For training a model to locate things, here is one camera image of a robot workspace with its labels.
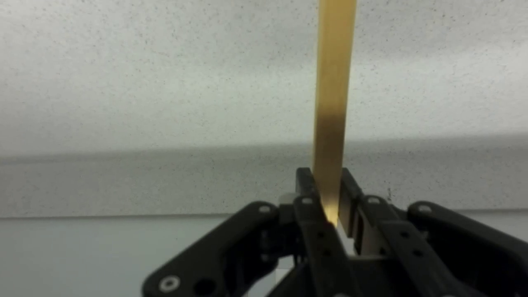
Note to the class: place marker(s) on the wooden spatula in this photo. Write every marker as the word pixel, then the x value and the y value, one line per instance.
pixel 332 110

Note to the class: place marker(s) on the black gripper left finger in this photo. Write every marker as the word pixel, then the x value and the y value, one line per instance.
pixel 232 248

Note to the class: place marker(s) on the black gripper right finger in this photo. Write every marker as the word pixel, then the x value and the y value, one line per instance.
pixel 439 248

